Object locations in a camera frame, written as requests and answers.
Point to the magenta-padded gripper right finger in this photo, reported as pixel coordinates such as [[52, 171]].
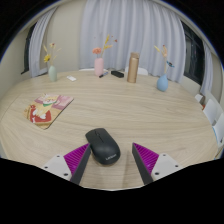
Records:
[[146, 159]]

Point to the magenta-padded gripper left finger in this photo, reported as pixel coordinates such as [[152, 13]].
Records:
[[77, 159]]

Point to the black computer mouse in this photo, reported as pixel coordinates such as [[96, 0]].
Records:
[[103, 146]]

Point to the cartoon print mouse pad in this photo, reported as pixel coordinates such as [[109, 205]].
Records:
[[46, 110]]

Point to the blue vase with dried flowers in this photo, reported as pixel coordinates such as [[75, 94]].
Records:
[[162, 84]]

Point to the white remote control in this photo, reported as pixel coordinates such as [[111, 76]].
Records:
[[71, 78]]

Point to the white chair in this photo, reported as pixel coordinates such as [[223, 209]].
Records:
[[143, 71], [87, 69]]

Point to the green vase with yellow flowers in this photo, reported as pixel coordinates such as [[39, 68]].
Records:
[[52, 74]]

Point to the dark marker pen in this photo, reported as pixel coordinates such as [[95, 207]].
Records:
[[103, 74]]

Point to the small black case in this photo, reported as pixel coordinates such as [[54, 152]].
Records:
[[117, 74]]

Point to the tan drink bottle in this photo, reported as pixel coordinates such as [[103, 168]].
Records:
[[133, 69]]

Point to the pink vase with orange flowers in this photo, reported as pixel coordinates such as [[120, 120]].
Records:
[[98, 68]]

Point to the narrow white curtain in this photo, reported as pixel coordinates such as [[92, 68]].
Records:
[[39, 46], [207, 70]]

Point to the dark window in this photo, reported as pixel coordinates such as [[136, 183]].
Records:
[[28, 50], [193, 56]]

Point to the wide white curtain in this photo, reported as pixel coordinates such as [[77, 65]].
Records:
[[133, 33]]

